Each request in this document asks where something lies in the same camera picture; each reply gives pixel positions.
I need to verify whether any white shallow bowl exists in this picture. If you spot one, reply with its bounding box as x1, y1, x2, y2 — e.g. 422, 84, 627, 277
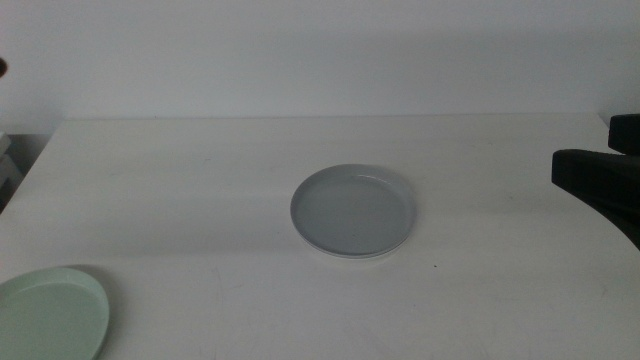
294, 234, 414, 260

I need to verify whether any pale green shallow bowl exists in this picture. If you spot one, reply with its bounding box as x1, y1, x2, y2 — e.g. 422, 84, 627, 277
0, 266, 111, 360

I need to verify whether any grey shallow bowl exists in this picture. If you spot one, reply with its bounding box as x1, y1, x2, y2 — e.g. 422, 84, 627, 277
290, 163, 418, 257

